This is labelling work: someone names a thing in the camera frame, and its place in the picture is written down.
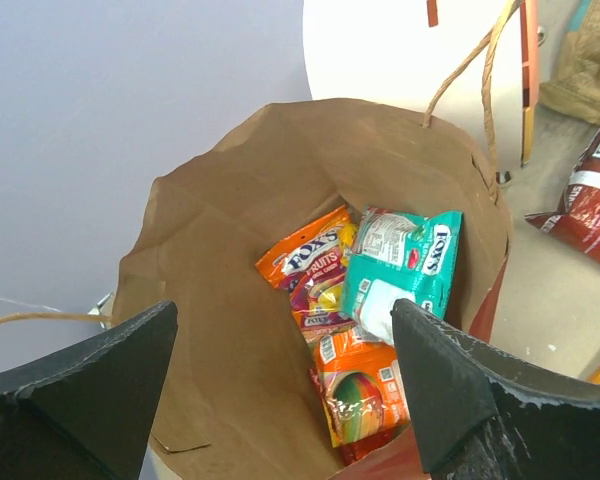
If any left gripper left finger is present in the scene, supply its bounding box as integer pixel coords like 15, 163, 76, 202
0, 301, 178, 479

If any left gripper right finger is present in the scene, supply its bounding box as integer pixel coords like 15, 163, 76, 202
391, 299, 600, 479

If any orange white snack bag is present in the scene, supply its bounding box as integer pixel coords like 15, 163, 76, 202
313, 326, 410, 447

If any red brown paper bag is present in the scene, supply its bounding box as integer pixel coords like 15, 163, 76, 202
0, 0, 524, 480

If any teal snack packet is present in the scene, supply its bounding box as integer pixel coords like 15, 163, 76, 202
340, 206, 463, 345

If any Fox's fruit candy bag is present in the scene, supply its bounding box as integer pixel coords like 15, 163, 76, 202
256, 205, 354, 346

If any red Doritos bag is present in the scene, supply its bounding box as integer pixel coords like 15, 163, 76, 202
525, 127, 600, 263

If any tan paper snack bag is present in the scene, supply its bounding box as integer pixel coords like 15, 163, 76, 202
539, 0, 600, 125

